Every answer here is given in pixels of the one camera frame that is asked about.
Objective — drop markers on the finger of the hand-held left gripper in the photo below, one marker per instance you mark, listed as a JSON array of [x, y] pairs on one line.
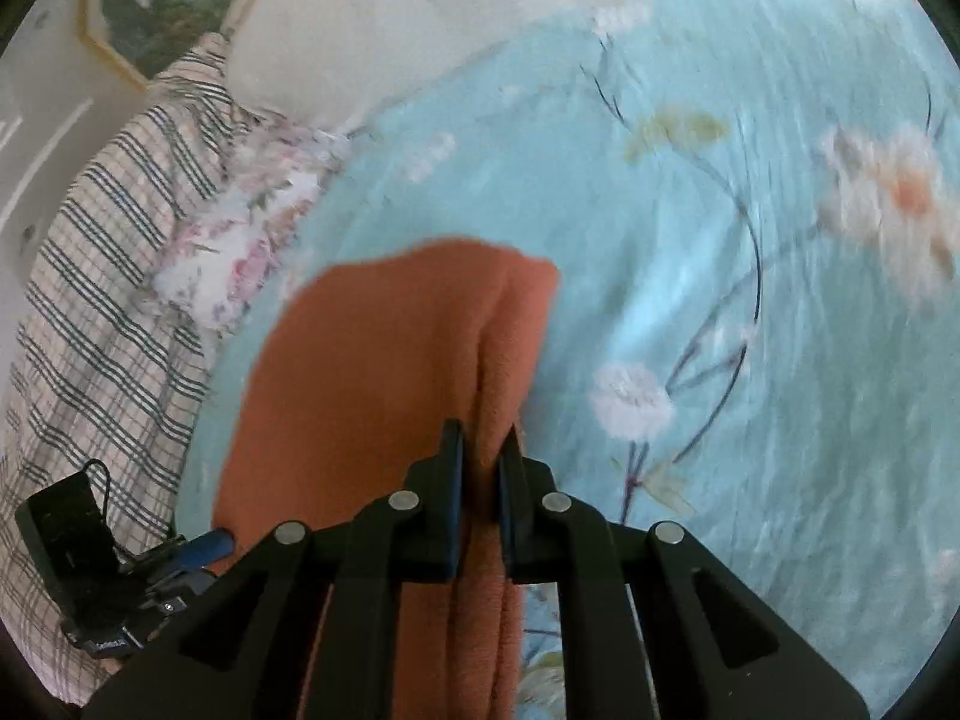
[[206, 546]]

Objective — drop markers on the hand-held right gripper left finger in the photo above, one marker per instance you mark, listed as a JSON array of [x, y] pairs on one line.
[[444, 517]]

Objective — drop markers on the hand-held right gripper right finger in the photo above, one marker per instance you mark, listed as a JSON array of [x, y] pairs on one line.
[[514, 517]]

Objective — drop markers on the orange-brown knit sweater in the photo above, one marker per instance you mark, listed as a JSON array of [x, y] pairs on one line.
[[375, 360]]

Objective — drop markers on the plaid bed sheet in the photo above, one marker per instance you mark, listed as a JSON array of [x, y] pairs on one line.
[[97, 315]]

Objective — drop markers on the white pink floral cloth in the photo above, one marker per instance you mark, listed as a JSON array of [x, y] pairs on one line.
[[232, 255]]

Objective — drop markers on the light blue floral blanket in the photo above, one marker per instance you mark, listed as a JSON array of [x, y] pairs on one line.
[[675, 255]]

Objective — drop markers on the gold framed landscape painting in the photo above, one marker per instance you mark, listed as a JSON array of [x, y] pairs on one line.
[[165, 7]]

